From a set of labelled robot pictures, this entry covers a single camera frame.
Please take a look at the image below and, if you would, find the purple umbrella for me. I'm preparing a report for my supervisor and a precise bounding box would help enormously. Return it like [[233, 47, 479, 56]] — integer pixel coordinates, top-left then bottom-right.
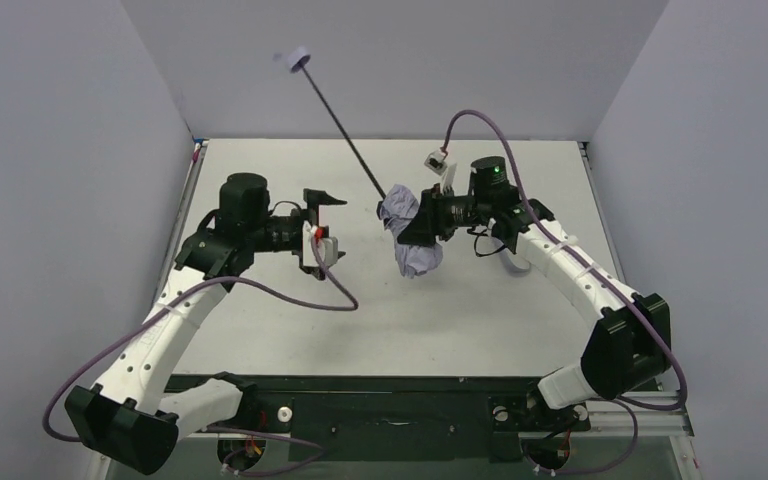
[[285, 46, 442, 279]]

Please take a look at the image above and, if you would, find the purple umbrella case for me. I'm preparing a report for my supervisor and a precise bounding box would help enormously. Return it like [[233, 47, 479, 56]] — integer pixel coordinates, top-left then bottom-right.
[[498, 249, 531, 278]]

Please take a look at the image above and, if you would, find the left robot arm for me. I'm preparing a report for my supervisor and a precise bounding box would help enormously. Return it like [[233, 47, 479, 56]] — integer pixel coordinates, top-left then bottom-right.
[[58, 173, 342, 475]]

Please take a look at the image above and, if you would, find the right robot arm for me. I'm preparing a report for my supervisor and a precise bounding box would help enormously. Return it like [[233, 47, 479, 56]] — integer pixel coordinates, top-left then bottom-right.
[[397, 151, 670, 410]]

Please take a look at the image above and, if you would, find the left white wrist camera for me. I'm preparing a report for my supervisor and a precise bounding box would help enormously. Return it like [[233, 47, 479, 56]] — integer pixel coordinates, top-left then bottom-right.
[[304, 225, 339, 268]]

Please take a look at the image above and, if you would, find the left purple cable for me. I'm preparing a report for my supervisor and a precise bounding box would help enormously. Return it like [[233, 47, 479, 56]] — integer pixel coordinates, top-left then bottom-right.
[[42, 228, 360, 478]]

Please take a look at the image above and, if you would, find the purple cable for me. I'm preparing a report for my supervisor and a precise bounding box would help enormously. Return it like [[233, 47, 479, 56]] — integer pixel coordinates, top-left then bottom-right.
[[442, 109, 689, 478], [42, 228, 360, 478]]

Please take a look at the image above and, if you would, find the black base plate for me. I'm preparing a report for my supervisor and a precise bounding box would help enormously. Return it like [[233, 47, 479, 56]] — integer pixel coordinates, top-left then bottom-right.
[[193, 375, 591, 464]]

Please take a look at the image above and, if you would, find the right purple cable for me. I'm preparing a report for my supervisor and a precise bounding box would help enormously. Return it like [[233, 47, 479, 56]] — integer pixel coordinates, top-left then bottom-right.
[[442, 109, 689, 478]]

